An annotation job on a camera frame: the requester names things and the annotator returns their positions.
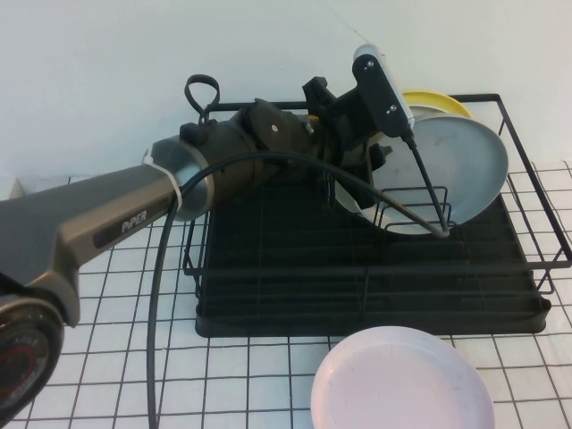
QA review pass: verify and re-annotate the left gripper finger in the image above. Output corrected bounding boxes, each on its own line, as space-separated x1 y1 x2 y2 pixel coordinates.
352 156 382 212
366 143 395 173

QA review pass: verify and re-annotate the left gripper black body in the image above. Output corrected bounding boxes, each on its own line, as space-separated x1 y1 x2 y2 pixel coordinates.
302 75 377 181

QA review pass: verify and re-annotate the blue-grey plate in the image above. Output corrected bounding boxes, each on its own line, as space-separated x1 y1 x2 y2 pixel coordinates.
360 114 511 237

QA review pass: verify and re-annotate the cream white plate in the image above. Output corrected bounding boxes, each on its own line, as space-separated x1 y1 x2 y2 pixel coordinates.
332 105 450 217

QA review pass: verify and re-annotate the yellow plate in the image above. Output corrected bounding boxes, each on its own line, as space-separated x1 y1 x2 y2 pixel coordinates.
401 90 475 120

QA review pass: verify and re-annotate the black dish drying rack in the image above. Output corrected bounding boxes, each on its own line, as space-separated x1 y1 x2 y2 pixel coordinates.
196 176 553 338

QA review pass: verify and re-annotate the pale pink plate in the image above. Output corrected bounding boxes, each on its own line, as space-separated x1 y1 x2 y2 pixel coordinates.
311 324 499 429

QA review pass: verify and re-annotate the white zip tie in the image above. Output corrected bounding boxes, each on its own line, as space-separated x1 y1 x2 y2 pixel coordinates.
141 150 185 212

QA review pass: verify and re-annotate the white black-grid tablecloth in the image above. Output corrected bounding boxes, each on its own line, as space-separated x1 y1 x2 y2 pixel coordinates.
0 161 572 429

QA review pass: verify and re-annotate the silver wrist camera black mount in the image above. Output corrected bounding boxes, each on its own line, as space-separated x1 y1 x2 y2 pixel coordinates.
351 43 416 141

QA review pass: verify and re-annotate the black wire dish rack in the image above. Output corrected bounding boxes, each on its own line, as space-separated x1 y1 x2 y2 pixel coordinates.
182 93 572 299

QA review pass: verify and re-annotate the black cable loop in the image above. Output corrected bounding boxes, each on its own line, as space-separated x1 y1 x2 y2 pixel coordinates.
184 74 221 127

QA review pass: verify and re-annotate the black camera cable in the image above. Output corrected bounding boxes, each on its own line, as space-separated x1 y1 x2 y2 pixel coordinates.
144 132 453 429

